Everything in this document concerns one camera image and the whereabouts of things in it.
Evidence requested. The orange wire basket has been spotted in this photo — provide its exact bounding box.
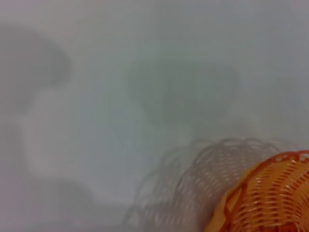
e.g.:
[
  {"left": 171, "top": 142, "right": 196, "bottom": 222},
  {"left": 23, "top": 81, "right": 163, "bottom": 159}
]
[{"left": 205, "top": 149, "right": 309, "bottom": 232}]

